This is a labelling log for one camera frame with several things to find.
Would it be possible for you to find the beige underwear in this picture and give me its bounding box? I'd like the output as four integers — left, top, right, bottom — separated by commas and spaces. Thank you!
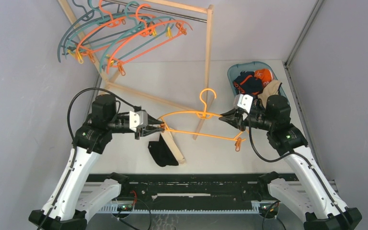
258, 80, 282, 108

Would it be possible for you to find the black white-banded underwear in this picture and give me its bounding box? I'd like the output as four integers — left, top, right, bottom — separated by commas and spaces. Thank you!
148, 132, 186, 167

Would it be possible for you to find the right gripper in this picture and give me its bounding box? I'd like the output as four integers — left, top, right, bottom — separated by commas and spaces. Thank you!
219, 107, 275, 132

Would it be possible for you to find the dark teal empty hanger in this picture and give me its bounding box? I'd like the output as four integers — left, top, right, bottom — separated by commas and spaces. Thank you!
57, 0, 144, 61

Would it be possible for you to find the teal hanger with clips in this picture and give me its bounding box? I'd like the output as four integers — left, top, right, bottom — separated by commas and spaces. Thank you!
100, 1, 186, 75

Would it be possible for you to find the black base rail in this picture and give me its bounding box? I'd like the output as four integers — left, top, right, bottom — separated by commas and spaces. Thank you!
82, 172, 305, 213

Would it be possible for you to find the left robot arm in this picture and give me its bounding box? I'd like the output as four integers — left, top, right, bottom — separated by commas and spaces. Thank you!
29, 89, 164, 230

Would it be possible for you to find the navy orange-trimmed underwear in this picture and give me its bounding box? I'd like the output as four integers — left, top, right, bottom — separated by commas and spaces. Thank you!
232, 71, 264, 96

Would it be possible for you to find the orange hanger with clips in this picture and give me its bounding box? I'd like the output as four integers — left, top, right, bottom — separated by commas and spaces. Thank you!
119, 6, 193, 58

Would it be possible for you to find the teal plastic basket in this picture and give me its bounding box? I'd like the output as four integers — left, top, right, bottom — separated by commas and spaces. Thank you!
227, 61, 278, 96

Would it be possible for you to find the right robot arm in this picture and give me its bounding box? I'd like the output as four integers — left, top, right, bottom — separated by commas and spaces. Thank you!
220, 94, 362, 230

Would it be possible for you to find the orange underwear in basket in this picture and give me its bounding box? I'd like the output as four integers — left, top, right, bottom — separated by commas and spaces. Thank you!
254, 69, 274, 88

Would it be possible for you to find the wooden clothes rack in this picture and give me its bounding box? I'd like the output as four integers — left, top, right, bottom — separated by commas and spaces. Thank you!
57, 0, 215, 141

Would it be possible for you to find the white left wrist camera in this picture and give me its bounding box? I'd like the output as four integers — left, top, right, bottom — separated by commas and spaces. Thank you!
129, 110, 148, 133

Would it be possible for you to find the yellow hanger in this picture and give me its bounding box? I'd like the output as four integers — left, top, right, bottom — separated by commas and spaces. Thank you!
158, 88, 246, 152

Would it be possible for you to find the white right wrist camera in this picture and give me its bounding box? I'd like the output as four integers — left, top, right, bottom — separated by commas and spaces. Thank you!
233, 94, 253, 113

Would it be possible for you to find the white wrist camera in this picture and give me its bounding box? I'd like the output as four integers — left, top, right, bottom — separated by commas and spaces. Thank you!
129, 110, 148, 133
233, 94, 253, 113

